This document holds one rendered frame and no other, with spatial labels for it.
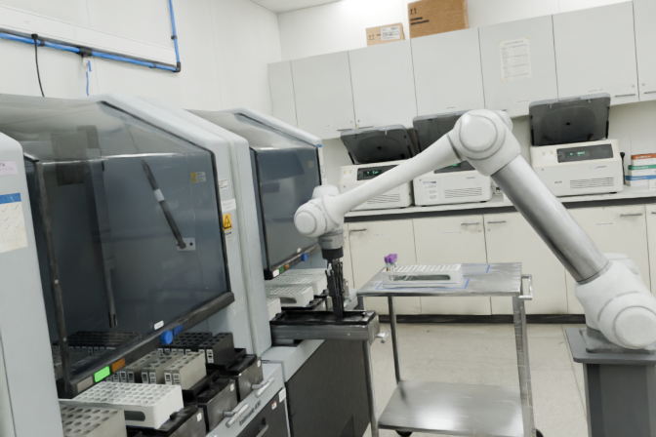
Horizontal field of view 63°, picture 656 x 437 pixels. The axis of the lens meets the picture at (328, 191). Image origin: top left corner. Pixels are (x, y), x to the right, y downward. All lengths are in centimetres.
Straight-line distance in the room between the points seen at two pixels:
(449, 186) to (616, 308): 260
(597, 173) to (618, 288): 249
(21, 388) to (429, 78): 370
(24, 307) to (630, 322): 133
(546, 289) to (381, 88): 195
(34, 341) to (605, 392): 150
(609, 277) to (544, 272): 252
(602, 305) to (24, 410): 130
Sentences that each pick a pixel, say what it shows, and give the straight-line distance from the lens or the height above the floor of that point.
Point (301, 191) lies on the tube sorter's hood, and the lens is 211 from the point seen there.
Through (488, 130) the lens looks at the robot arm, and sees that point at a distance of 144.
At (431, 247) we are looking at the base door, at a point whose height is 60.
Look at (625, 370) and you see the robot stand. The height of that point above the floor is 65.
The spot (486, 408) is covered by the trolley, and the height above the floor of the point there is 28.
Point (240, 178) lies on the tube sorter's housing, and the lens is 170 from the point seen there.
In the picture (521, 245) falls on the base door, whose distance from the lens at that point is 402.
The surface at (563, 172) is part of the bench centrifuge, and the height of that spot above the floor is 108.
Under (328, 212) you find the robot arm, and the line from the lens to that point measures 161.
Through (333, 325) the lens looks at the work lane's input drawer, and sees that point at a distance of 179.
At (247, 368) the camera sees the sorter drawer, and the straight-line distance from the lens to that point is 153.
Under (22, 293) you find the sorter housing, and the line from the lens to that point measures 107.
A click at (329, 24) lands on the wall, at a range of 493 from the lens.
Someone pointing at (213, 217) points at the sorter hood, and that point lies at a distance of 152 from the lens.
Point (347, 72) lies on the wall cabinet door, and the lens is 446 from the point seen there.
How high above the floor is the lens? 135
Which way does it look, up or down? 4 degrees down
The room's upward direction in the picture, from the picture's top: 6 degrees counter-clockwise
